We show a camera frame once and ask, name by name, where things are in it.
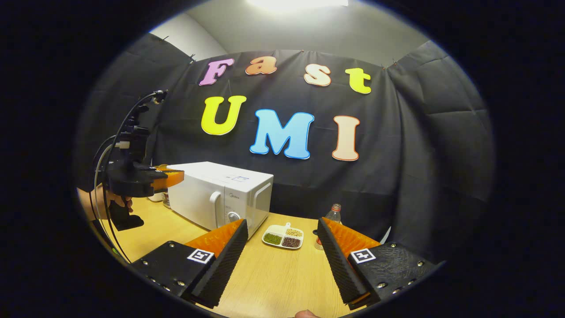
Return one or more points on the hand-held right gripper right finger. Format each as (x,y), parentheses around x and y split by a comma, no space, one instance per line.
(340,265)

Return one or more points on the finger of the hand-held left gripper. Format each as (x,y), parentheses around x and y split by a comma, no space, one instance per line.
(175,177)

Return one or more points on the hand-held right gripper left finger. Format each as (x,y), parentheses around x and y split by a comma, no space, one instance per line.
(225,265)

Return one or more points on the white microwave oven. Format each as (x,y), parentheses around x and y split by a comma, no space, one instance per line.
(207,194)

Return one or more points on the clear plastic water bottle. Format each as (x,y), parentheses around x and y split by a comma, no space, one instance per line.
(335,214)

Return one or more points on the divided white dish of beans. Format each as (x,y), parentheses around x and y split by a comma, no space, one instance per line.
(282,238)

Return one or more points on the ceiling light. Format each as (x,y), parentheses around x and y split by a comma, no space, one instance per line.
(295,3)

